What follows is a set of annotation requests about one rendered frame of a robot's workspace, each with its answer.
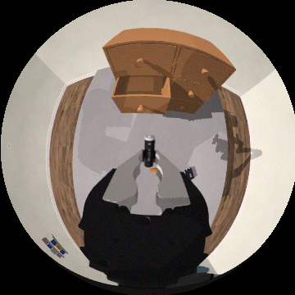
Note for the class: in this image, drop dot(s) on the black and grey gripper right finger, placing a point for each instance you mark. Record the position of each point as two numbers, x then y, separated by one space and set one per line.
178 192

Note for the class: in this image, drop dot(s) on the brown wooden chest of drawers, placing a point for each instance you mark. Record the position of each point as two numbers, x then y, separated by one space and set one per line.
169 36

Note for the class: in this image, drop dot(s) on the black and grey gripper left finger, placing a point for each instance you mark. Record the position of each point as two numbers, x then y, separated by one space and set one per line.
117 188

